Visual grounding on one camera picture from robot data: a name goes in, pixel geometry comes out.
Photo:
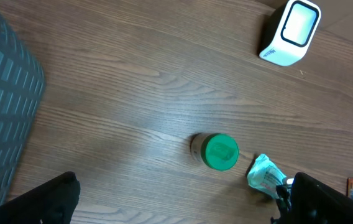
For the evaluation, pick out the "dark grey mesh basket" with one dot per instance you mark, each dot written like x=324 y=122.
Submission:
x=22 y=85

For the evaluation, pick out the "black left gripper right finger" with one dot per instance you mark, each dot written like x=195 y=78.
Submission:
x=304 y=199

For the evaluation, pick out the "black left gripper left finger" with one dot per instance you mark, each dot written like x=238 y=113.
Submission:
x=52 y=202

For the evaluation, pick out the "teal wipes pack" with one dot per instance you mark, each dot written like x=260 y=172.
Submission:
x=265 y=176

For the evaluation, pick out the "white barcode scanner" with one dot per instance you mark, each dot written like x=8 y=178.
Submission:
x=288 y=32

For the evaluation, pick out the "green lid jar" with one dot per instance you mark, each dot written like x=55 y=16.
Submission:
x=218 y=151

